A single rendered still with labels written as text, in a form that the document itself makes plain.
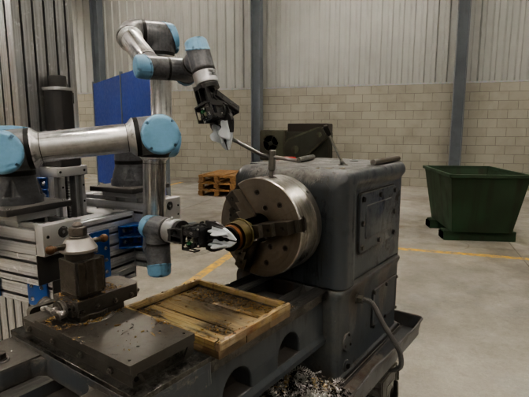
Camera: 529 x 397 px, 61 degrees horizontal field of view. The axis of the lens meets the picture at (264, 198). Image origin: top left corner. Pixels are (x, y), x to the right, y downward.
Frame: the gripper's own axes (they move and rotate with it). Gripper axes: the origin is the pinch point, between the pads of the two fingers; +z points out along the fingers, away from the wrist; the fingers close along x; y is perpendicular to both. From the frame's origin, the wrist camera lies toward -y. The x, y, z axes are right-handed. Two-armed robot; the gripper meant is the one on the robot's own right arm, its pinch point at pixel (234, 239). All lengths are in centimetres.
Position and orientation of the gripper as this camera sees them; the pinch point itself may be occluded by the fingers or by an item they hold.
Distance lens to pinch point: 126.8
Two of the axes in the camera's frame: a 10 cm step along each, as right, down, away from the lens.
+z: 8.1, 0.9, -5.8
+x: 0.0, -9.9, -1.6
